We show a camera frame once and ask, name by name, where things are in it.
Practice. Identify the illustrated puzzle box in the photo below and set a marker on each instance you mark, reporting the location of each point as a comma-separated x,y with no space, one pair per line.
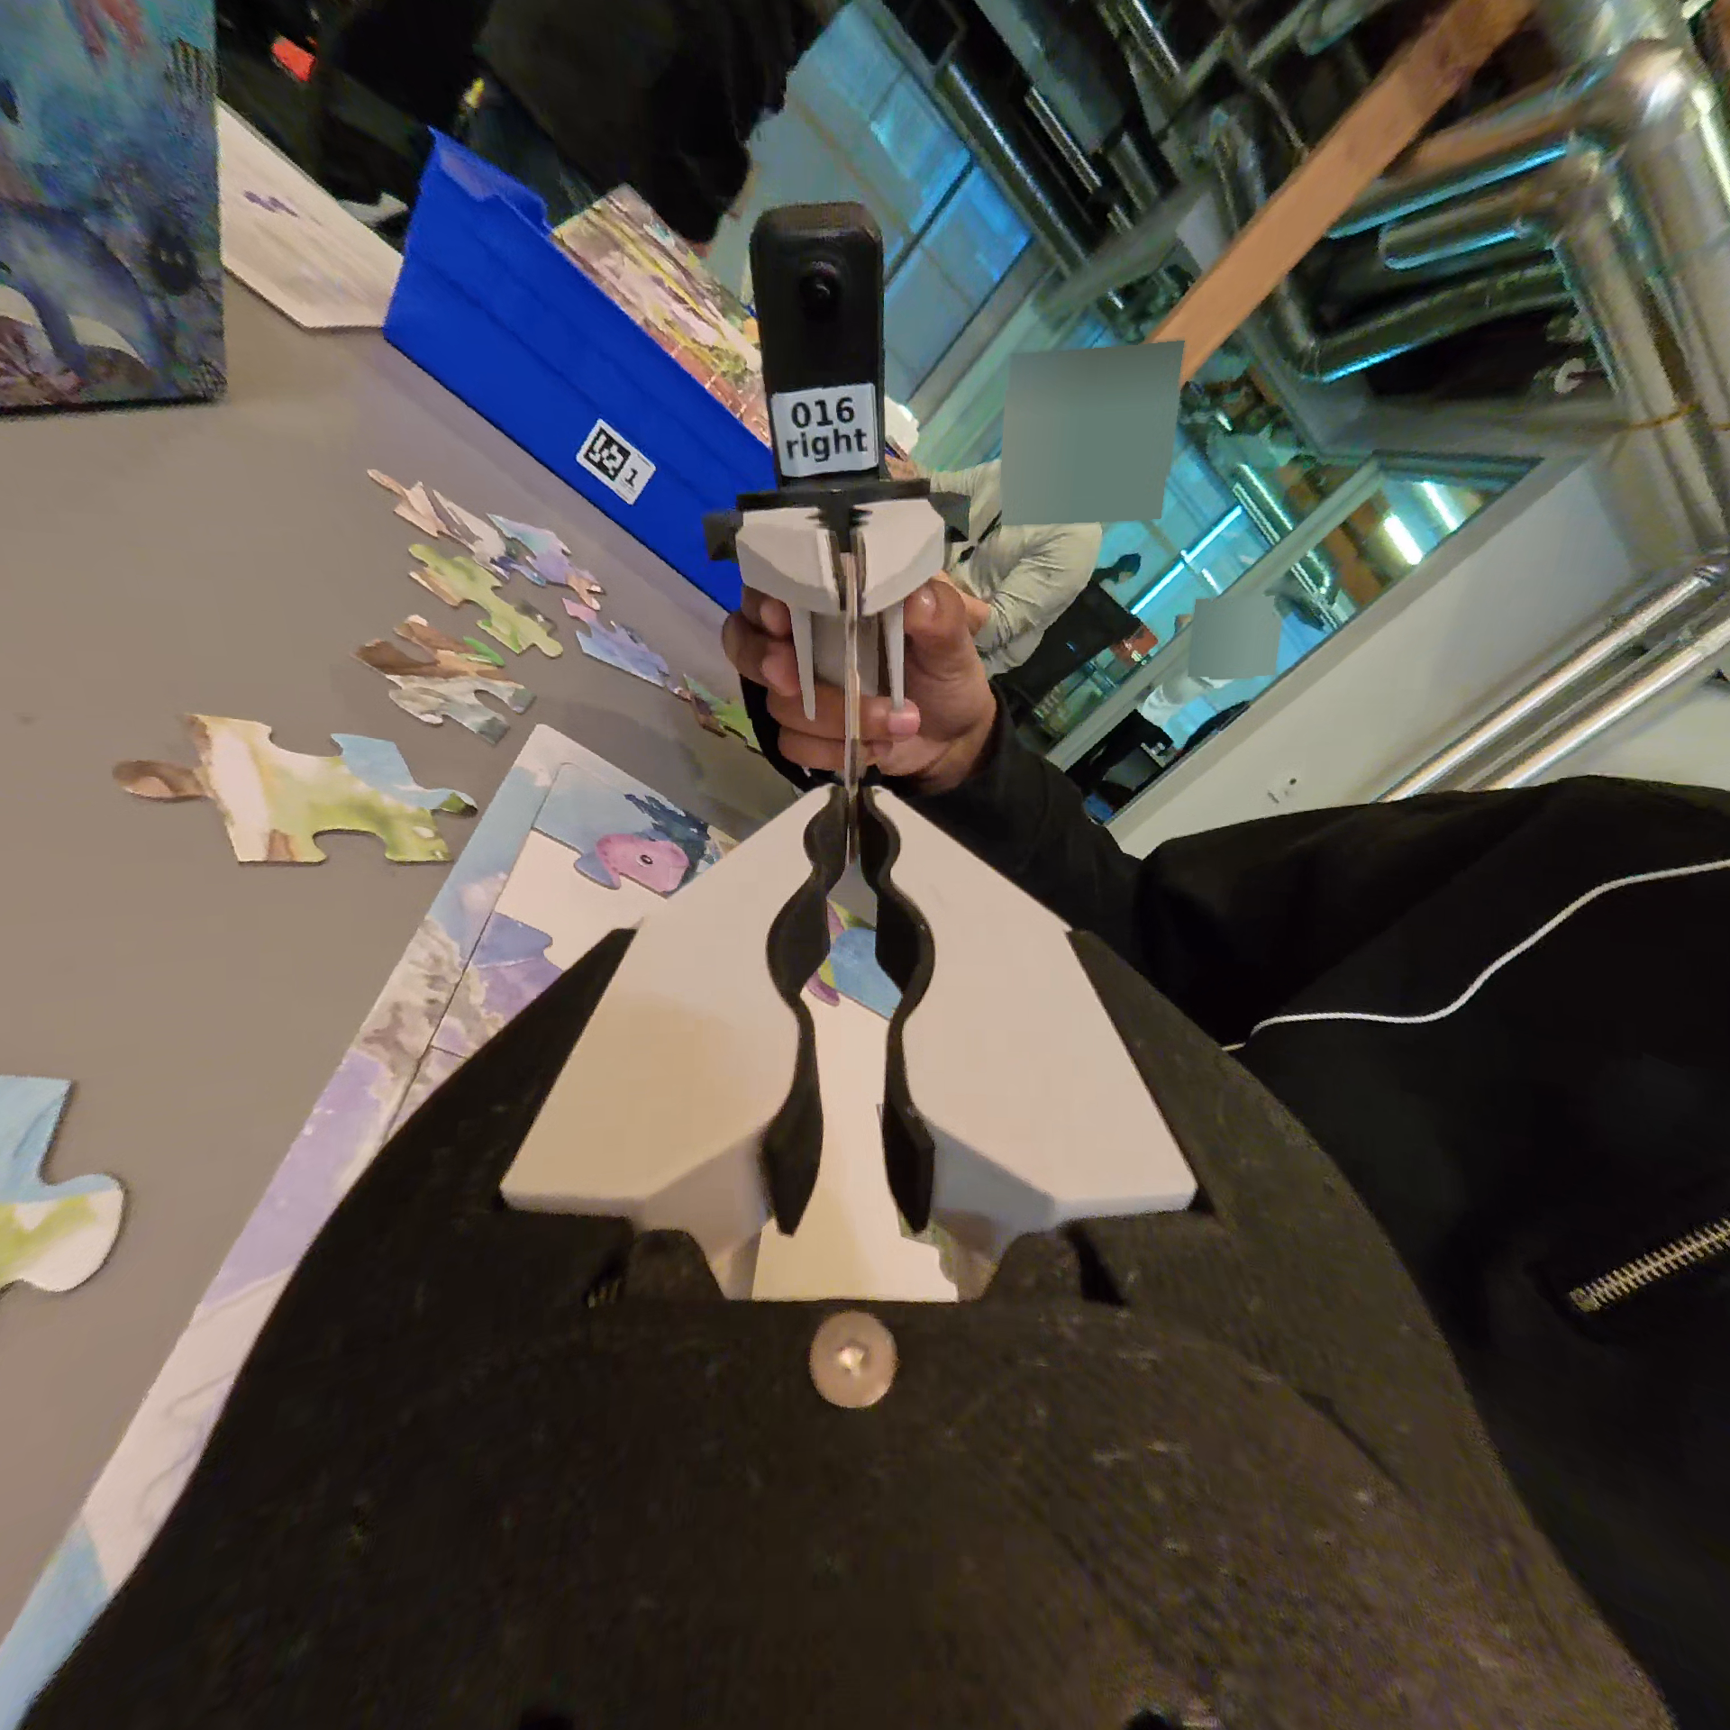
108,204

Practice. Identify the puzzle board in bin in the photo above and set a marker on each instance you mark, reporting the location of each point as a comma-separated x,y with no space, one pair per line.
662,285

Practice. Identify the paper instruction sheet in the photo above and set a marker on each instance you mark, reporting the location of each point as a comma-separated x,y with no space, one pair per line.
311,242

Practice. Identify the brown grey puzzle piece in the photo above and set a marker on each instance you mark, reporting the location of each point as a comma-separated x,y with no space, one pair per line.
445,697

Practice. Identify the pink yellow blue puzzle piece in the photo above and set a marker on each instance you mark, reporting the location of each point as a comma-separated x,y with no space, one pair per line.
55,1191

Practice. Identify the purple blue puzzle piece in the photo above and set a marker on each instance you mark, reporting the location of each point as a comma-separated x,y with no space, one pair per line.
541,554

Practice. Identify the pink dinosaur head puzzle piece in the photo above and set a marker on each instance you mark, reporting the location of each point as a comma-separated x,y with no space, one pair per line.
648,857

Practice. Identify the green blue puzzle piece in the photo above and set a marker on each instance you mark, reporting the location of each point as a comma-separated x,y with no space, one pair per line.
296,796

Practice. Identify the silver metal rail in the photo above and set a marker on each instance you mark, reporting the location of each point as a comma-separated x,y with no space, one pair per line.
1621,644

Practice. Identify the pastel purple pink puzzle piece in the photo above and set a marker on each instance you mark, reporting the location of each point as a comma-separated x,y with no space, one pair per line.
866,960

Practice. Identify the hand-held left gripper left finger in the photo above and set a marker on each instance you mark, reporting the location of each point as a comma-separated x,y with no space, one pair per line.
676,1067

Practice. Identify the purple green puzzle piece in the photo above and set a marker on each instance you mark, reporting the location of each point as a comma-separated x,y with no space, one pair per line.
514,960

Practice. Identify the green yellow puzzle piece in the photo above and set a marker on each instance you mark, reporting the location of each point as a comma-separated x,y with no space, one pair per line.
474,595

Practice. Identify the silver ventilation ducts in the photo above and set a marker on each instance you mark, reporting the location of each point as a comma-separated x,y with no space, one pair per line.
1621,204

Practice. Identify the wooden beam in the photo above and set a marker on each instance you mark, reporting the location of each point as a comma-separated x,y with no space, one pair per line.
1351,175

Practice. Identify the green dinosaur brown puzzle piece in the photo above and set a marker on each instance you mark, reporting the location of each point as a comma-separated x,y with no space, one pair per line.
715,710

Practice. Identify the person's right hand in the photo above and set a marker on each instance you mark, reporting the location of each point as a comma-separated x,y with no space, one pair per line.
946,690

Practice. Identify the dinosaur puzzle tray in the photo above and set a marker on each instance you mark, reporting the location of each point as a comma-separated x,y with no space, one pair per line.
569,892

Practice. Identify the blue plastic bin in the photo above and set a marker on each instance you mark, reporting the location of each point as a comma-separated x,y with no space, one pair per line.
541,338

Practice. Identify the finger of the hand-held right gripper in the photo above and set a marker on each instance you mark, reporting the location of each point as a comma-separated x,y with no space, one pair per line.
790,568
904,554

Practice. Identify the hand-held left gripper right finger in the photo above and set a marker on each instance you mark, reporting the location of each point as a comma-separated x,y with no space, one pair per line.
1056,1067

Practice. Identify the blue white puzzle piece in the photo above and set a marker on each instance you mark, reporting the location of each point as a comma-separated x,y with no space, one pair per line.
623,655

